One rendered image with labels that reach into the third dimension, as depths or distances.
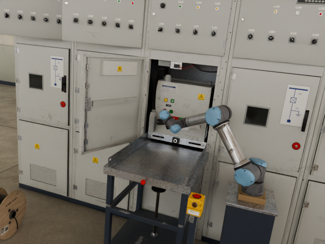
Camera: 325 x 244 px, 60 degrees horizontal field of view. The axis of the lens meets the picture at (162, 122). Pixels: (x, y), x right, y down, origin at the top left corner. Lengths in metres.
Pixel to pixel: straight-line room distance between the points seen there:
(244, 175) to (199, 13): 1.25
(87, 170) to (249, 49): 1.87
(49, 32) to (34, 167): 1.44
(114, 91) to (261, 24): 1.21
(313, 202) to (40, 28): 2.70
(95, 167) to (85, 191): 0.31
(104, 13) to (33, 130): 1.48
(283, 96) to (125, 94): 1.23
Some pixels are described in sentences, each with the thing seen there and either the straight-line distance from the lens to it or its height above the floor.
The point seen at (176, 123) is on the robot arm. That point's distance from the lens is 2.10.
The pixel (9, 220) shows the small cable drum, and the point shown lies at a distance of 2.79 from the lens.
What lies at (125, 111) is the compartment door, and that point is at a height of 1.12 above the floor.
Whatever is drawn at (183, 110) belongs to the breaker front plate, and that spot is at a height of 1.17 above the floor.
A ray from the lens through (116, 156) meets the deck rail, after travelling 2.07.
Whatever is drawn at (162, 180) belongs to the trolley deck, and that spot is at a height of 0.84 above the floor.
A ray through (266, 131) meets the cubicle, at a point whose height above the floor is 1.12.
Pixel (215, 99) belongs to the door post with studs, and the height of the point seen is 1.31.
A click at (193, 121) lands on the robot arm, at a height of 1.16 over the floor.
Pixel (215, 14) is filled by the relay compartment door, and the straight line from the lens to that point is 2.30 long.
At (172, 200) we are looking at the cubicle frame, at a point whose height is 0.33.
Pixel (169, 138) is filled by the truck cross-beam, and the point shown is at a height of 0.90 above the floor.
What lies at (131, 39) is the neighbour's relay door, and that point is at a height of 1.71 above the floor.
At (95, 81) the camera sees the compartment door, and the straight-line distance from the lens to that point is 2.16.
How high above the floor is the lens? 1.67
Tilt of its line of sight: 15 degrees down
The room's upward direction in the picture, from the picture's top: 6 degrees clockwise
